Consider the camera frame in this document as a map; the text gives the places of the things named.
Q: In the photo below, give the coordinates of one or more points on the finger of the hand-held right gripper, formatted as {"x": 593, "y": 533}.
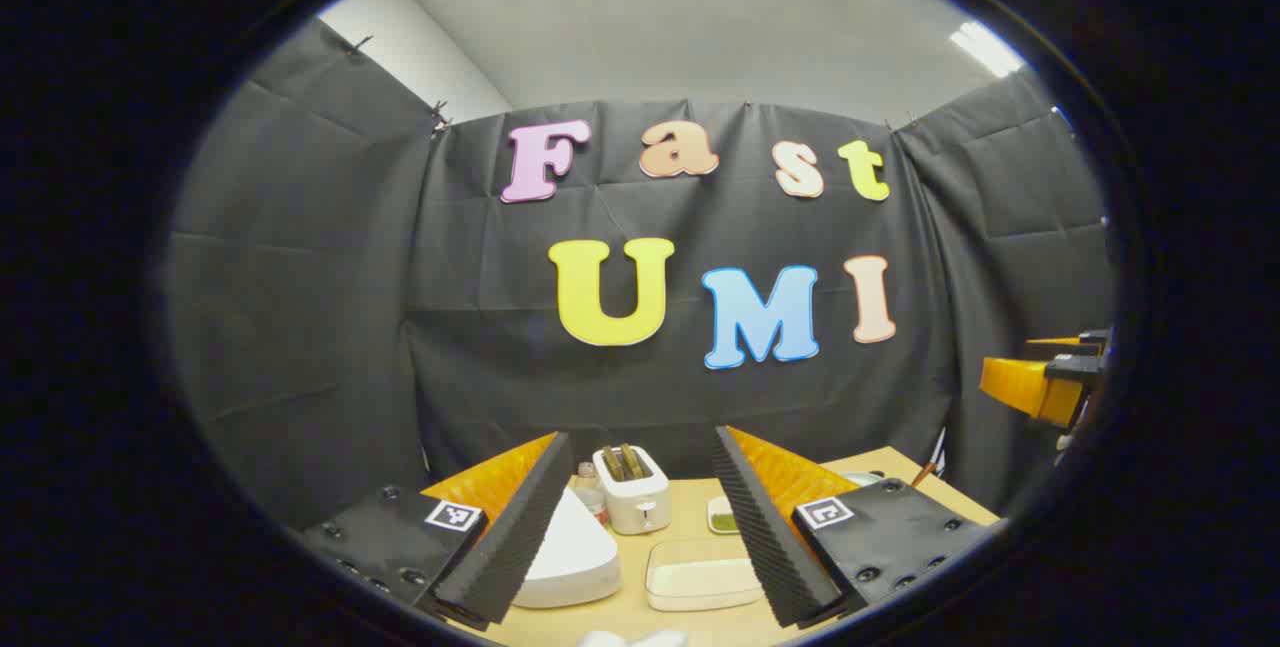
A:
{"x": 1095, "y": 339}
{"x": 1020, "y": 387}

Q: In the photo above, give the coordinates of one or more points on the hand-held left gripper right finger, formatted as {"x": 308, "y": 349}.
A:
{"x": 765, "y": 537}

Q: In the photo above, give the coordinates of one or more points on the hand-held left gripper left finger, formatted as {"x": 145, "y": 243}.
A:
{"x": 520, "y": 537}

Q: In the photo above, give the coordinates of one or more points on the white rice cooker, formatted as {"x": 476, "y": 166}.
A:
{"x": 575, "y": 557}

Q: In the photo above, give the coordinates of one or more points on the clear box of rice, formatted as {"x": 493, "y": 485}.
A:
{"x": 700, "y": 577}

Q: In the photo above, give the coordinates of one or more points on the brown wooden spoon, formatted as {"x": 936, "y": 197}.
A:
{"x": 923, "y": 474}

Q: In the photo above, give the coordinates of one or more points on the white divided grain dish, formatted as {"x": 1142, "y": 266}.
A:
{"x": 722, "y": 517}

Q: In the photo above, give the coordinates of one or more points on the clear plastic bottle red label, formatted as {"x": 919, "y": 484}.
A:
{"x": 592, "y": 499}

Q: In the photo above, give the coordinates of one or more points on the pale green plate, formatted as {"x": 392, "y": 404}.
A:
{"x": 862, "y": 478}

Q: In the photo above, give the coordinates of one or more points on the brown bread slice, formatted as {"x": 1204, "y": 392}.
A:
{"x": 611, "y": 463}
{"x": 633, "y": 460}

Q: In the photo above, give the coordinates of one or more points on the white toaster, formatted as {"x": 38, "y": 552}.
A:
{"x": 635, "y": 507}

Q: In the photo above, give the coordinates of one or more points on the black backdrop cloth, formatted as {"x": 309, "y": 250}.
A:
{"x": 320, "y": 327}

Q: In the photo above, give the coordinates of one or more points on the small ceiling light panel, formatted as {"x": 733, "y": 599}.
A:
{"x": 988, "y": 49}

